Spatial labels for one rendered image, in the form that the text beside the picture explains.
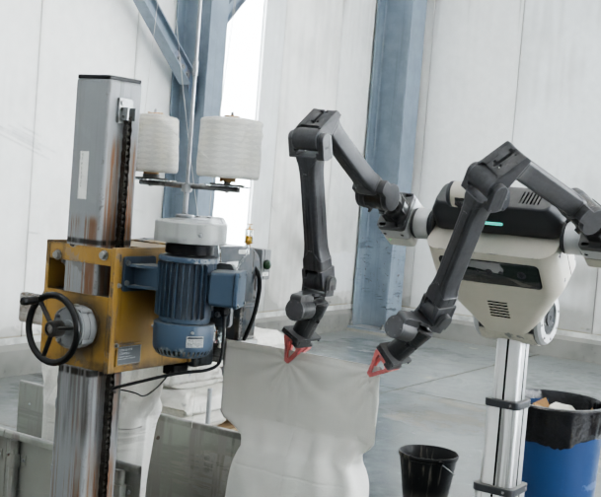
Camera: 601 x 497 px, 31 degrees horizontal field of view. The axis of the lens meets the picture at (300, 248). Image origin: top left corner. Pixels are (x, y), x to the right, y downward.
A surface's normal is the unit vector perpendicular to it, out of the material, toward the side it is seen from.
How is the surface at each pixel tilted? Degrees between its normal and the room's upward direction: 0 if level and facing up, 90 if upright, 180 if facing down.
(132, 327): 90
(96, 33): 90
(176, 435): 90
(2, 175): 90
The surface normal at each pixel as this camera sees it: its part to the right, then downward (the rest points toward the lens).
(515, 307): -0.47, 0.65
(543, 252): -0.29, -0.76
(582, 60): -0.55, 0.01
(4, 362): 0.83, 0.10
